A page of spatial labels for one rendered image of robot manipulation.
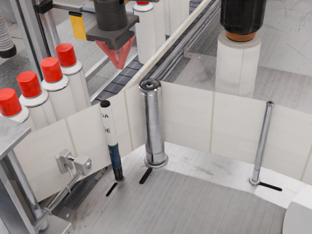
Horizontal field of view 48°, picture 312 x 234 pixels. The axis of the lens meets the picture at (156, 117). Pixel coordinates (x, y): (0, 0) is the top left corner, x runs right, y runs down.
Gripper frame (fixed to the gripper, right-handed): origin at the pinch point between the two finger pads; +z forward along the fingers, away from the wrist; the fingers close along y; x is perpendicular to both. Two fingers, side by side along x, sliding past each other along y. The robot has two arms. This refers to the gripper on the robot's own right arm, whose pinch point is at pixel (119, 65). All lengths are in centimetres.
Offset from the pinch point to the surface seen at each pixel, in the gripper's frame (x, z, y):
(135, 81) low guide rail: 2.2, 10.1, 8.7
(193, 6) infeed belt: 7, 13, 60
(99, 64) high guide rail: 9.4, 5.0, 5.4
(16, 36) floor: 200, 96, 141
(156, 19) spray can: 4.5, 2.6, 27.0
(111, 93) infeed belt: 7.9, 13.2, 5.8
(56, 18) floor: 189, 96, 183
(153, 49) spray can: 3.4, 8.6, 21.7
